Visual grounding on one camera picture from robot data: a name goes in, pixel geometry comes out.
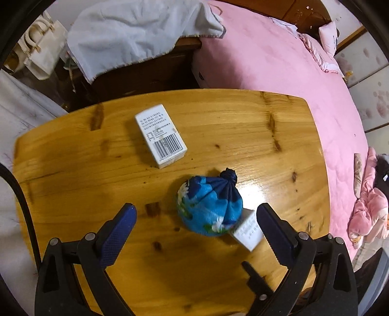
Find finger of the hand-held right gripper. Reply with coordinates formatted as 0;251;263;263
241;261;275;307

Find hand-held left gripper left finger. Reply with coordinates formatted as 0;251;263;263
34;203;137;316

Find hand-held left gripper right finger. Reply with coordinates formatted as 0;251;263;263
248;203;359;316

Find small white box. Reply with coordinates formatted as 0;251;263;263
229;209;264;252

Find blue floral cloth pouch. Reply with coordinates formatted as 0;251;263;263
177;168;244;237

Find white box with barcode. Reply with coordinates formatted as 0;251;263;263
134;104;188;169

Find pink plush clothing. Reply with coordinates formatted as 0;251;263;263
348;146;389;244

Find dark cloth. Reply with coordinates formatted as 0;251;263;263
375;153;389;184

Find dark wooden nightstand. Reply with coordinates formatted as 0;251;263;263
68;38;203;104

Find pink blanket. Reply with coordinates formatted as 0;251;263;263
191;0;370;265

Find floral wardrobe door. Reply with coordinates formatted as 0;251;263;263
334;26;389;152

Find pink ruffled pillow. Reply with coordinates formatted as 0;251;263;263
298;32;344;73

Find white handbag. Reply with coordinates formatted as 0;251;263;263
15;12;69;81

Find white printed pillow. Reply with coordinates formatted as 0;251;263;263
318;21;338;57

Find grey cloth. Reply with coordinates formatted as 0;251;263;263
66;0;227;84

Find white paper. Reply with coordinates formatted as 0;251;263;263
270;17;300;32

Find brown wooden headboard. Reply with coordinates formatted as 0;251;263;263
222;0;333;34

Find black cable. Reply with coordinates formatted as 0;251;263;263
0;164;43;274

